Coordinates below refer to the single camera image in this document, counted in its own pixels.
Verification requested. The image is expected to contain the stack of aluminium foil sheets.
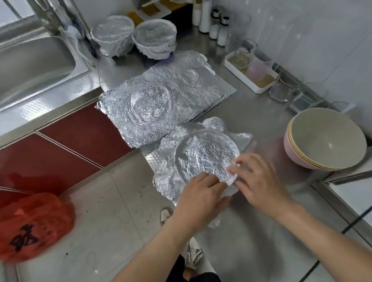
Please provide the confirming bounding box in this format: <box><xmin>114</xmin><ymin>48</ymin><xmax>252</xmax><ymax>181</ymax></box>
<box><xmin>92</xmin><ymin>47</ymin><xmax>241</xmax><ymax>151</ymax></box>

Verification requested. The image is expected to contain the steel faucet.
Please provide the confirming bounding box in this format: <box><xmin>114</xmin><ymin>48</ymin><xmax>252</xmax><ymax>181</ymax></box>
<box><xmin>30</xmin><ymin>0</ymin><xmax>63</xmax><ymax>33</ymax></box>

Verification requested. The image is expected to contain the pink translucent cup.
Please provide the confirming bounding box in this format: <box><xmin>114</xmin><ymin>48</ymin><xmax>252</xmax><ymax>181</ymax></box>
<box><xmin>247</xmin><ymin>54</ymin><xmax>275</xmax><ymax>83</ymax></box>

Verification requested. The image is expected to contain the white shaker with black lid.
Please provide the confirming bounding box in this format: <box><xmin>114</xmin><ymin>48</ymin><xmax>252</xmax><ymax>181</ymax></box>
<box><xmin>207</xmin><ymin>6</ymin><xmax>223</xmax><ymax>41</ymax></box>
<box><xmin>215</xmin><ymin>14</ymin><xmax>232</xmax><ymax>48</ymax></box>

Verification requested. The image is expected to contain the person's left white shoe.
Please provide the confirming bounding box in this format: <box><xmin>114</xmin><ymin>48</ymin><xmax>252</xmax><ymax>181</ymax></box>
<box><xmin>159</xmin><ymin>207</ymin><xmax>175</xmax><ymax>227</ymax></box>

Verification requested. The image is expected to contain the white rectangular tray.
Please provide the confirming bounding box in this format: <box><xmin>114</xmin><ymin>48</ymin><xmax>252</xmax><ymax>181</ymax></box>
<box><xmin>223</xmin><ymin>47</ymin><xmax>280</xmax><ymax>97</ymax></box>

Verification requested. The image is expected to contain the stainless steel sink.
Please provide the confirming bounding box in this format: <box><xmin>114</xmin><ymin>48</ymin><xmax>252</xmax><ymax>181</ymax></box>
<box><xmin>0</xmin><ymin>25</ymin><xmax>106</xmax><ymax>153</ymax></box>

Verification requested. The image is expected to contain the person's left forearm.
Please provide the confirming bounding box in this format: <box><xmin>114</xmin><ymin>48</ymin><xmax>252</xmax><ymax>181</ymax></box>
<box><xmin>89</xmin><ymin>218</ymin><xmax>203</xmax><ymax>282</ymax></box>

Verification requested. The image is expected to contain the red kitchen cabinet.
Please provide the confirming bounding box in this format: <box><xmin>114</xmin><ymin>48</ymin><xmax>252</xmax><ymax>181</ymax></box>
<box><xmin>0</xmin><ymin>100</ymin><xmax>137</xmax><ymax>213</ymax></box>

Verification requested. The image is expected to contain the person's right forearm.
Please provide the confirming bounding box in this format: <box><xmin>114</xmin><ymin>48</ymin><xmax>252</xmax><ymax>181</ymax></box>
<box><xmin>273</xmin><ymin>196</ymin><xmax>372</xmax><ymax>282</ymax></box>

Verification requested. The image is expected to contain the stack of coloured bowls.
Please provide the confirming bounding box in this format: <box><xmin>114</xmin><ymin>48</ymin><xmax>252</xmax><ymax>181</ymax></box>
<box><xmin>287</xmin><ymin>104</ymin><xmax>369</xmax><ymax>174</ymax></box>

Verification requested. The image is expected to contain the tall white steel-capped bottle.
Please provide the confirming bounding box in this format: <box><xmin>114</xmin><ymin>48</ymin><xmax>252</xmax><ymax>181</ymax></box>
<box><xmin>197</xmin><ymin>0</ymin><xmax>216</xmax><ymax>34</ymax></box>

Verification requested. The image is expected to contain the person's left hand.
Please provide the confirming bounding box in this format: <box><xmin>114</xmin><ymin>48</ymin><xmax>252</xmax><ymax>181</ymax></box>
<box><xmin>169</xmin><ymin>170</ymin><xmax>235</xmax><ymax>236</ymax></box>

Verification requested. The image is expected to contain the black cable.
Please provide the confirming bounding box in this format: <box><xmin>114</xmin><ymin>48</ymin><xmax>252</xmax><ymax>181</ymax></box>
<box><xmin>288</xmin><ymin>190</ymin><xmax>372</xmax><ymax>282</ymax></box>

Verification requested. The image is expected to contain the person's right white shoe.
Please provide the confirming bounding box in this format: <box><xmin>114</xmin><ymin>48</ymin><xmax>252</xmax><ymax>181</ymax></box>
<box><xmin>183</xmin><ymin>237</ymin><xmax>205</xmax><ymax>270</ymax></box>

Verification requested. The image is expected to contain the foil-wrapped bowl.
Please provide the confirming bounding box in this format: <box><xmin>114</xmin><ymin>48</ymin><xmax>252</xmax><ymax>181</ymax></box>
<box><xmin>143</xmin><ymin>114</ymin><xmax>259</xmax><ymax>232</ymax></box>

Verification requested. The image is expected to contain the white spoon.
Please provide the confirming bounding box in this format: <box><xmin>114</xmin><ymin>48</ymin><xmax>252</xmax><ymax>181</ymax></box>
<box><xmin>332</xmin><ymin>100</ymin><xmax>358</xmax><ymax>114</ymax></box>

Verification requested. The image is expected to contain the red plastic bag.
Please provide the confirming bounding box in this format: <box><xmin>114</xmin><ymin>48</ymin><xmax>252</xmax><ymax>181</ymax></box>
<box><xmin>0</xmin><ymin>190</ymin><xmax>78</xmax><ymax>264</ymax></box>

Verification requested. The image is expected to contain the white dish brush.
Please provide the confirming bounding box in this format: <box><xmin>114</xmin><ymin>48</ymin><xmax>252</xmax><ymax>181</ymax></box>
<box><xmin>66</xmin><ymin>22</ymin><xmax>84</xmax><ymax>40</ymax></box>

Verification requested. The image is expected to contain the small white tan-capped bottle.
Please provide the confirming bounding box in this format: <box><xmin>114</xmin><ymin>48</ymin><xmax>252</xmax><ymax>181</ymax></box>
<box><xmin>191</xmin><ymin>0</ymin><xmax>204</xmax><ymax>27</ymax></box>

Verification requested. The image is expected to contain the person's right hand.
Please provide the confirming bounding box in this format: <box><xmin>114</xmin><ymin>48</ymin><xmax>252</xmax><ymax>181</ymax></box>
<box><xmin>226</xmin><ymin>150</ymin><xmax>298</xmax><ymax>225</ymax></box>

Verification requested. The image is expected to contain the foil-covered bowl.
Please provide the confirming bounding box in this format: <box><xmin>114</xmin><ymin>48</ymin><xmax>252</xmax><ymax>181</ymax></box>
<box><xmin>131</xmin><ymin>17</ymin><xmax>180</xmax><ymax>62</ymax></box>
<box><xmin>90</xmin><ymin>14</ymin><xmax>138</xmax><ymax>59</ymax></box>

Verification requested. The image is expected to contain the person's white shoe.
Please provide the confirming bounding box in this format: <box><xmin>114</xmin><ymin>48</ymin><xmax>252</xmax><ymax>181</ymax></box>
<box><xmin>159</xmin><ymin>207</ymin><xmax>175</xmax><ymax>227</ymax></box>
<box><xmin>183</xmin><ymin>237</ymin><xmax>205</xmax><ymax>270</ymax></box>

